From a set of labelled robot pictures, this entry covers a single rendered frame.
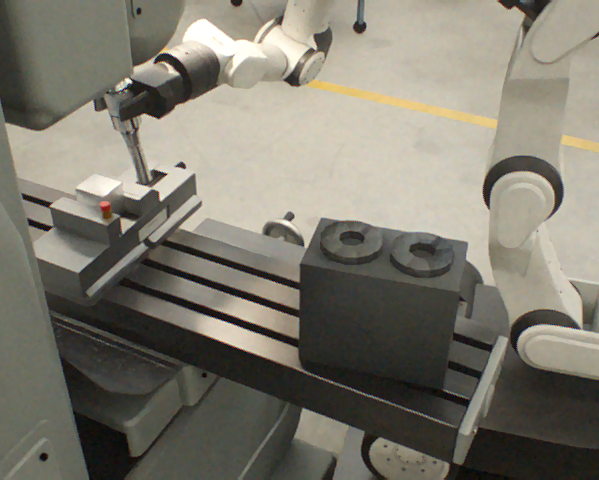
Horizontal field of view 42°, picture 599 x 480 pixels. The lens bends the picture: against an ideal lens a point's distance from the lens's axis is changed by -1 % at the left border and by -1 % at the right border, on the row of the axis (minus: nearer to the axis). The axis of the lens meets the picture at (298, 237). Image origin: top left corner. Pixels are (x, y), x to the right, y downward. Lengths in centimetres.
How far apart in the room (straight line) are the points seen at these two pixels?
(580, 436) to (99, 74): 114
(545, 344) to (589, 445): 21
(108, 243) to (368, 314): 47
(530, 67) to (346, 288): 50
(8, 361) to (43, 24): 37
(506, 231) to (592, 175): 221
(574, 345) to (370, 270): 66
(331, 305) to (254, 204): 212
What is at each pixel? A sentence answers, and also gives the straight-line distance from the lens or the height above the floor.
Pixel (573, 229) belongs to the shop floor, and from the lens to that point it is 328.
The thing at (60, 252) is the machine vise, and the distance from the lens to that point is 136.
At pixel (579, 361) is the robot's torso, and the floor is 67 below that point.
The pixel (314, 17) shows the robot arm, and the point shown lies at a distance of 156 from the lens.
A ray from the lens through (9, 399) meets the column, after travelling 93.
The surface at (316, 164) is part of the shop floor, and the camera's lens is 349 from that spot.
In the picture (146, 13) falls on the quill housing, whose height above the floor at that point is 141.
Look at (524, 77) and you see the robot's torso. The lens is 136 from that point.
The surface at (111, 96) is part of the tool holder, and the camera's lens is 123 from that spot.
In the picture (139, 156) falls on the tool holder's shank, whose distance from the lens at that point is 130.
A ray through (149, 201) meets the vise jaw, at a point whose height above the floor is 102.
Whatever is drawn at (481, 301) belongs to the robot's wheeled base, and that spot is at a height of 57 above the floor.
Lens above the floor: 178
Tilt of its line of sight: 36 degrees down
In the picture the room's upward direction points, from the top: 1 degrees clockwise
